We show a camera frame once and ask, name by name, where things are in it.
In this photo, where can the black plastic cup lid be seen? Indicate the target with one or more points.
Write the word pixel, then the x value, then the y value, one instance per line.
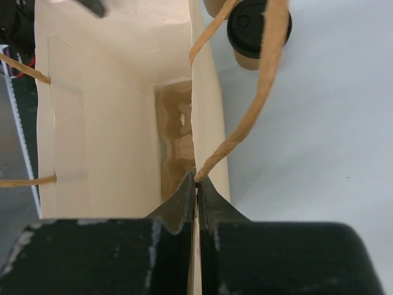
pixel 245 27

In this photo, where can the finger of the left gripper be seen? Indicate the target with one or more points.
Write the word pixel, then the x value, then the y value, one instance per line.
pixel 97 7

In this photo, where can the stack of brown paper cups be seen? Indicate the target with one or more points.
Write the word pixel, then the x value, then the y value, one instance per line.
pixel 213 7

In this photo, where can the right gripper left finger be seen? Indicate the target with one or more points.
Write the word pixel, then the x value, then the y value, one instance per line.
pixel 171 251

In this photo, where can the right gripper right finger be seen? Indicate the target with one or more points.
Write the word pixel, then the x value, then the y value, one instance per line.
pixel 212 208

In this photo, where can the brown paper coffee cup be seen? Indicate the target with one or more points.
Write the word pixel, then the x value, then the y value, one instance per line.
pixel 247 60

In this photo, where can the brown paper takeout bag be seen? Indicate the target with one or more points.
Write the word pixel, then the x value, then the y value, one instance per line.
pixel 99 158

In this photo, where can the brown pulp cup carrier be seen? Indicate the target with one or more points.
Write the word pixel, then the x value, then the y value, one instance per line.
pixel 173 105

